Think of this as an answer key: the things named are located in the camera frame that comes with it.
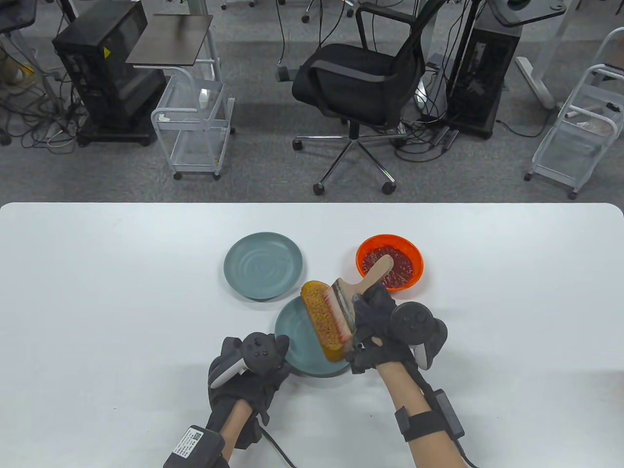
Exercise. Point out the orange plastic bowl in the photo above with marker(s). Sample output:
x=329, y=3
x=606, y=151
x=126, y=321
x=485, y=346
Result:
x=390, y=240

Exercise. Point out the person's left hand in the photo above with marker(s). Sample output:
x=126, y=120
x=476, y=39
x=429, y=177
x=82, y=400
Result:
x=258, y=385

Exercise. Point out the toasted bread slice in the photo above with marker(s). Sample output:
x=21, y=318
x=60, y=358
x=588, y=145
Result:
x=319, y=317

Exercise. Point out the black round controller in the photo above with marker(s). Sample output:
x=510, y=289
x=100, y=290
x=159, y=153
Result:
x=261, y=351
x=412, y=321

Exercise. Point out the person's right forearm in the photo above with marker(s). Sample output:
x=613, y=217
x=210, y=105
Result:
x=414, y=390

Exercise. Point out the dark brown side table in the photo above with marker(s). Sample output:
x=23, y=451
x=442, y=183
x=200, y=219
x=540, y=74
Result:
x=168, y=41

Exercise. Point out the white-legged grey desk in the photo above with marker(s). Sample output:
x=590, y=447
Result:
x=534, y=80

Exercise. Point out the dark desk with grey leg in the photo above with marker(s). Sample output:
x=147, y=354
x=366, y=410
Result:
x=14, y=12

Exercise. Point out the black power strip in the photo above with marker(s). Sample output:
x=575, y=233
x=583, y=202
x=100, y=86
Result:
x=444, y=138

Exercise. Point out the black power adapter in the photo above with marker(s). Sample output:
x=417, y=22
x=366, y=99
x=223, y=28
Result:
x=284, y=74

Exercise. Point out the black wrist camera white label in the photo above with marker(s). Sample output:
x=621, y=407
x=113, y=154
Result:
x=195, y=448

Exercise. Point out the teal round plate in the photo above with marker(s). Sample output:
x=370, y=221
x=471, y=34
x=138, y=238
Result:
x=263, y=265
x=292, y=336

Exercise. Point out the person's right hand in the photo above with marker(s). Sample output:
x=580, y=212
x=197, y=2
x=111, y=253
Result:
x=378, y=312

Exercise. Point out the small white bottle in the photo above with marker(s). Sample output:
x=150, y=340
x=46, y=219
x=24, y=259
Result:
x=203, y=99

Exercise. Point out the person's left forearm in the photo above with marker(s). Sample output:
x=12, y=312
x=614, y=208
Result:
x=236, y=426

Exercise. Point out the black computer tower yellow sticker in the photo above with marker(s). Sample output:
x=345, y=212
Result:
x=97, y=73

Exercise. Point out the black office chair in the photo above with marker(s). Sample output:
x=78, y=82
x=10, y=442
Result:
x=356, y=83

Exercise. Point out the wooden brush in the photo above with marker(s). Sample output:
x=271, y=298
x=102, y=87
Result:
x=375, y=273

